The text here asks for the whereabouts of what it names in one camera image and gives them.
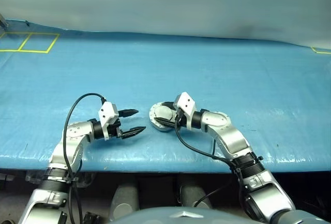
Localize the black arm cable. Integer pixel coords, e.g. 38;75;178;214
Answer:
63;93;107;224
174;112;244;208

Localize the blue table cover sheet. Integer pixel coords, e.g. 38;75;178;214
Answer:
0;18;331;173

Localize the round hinged motor lid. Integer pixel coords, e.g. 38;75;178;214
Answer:
149;101;179;129

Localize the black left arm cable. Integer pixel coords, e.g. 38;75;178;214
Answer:
63;93;107;224

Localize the dark metal stand leg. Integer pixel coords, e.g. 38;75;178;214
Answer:
0;13;10;29

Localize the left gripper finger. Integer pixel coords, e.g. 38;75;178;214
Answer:
117;108;140;118
120;126;147;140

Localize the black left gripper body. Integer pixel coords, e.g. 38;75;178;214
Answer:
107;118;124;140

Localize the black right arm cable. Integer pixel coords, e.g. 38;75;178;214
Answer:
174;112;244;208

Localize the grey rounded shape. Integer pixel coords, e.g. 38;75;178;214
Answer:
179;183;214;209
110;184;141;216

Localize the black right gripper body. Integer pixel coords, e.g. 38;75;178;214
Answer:
175;107;188;129

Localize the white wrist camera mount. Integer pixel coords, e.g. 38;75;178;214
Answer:
97;101;120;141
173;92;197;131

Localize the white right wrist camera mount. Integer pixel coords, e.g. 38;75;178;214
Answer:
173;92;197;131

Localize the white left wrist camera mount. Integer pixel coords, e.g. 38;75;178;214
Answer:
97;101;120;141

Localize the grey dome with silver emblem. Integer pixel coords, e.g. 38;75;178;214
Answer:
108;206;249;224

